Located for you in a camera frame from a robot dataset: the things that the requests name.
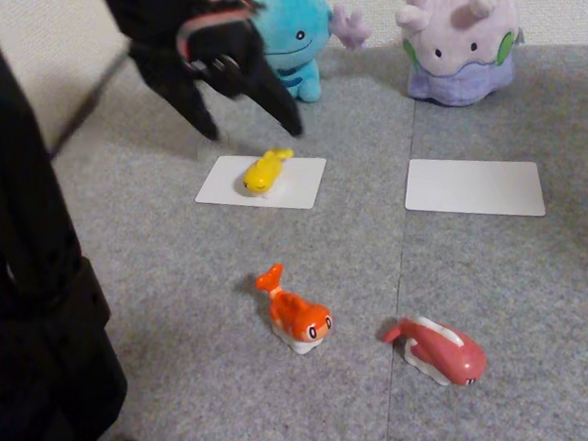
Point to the orange shrimp sushi toy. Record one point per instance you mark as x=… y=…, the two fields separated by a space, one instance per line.
x=298 y=313

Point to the blue Wooper plush toy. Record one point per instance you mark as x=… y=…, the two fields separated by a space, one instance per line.
x=295 y=25

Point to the purple Goomy plush toy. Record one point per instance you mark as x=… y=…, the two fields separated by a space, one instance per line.
x=462 y=52

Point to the red tuna sushi toy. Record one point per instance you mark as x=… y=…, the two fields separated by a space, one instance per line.
x=446 y=355

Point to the white rectangular card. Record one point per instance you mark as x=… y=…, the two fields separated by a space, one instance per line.
x=473 y=188
x=302 y=191

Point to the grey carpet tile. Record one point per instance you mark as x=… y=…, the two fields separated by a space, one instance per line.
x=521 y=293
x=207 y=356

